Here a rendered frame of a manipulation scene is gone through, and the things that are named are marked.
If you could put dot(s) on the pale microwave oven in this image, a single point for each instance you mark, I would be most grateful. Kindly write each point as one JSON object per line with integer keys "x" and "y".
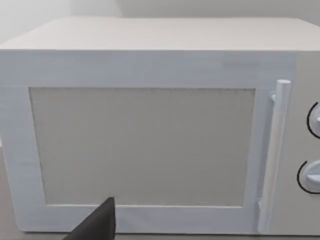
{"x": 160, "y": 35}

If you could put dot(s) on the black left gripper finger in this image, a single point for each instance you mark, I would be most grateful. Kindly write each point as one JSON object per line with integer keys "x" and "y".
{"x": 100, "y": 222}

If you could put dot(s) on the pale microwave knob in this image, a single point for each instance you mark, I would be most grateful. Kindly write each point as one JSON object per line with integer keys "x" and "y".
{"x": 315, "y": 120}
{"x": 311, "y": 176}

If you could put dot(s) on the pale microwave door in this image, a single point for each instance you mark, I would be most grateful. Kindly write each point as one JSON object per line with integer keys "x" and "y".
{"x": 140, "y": 145}

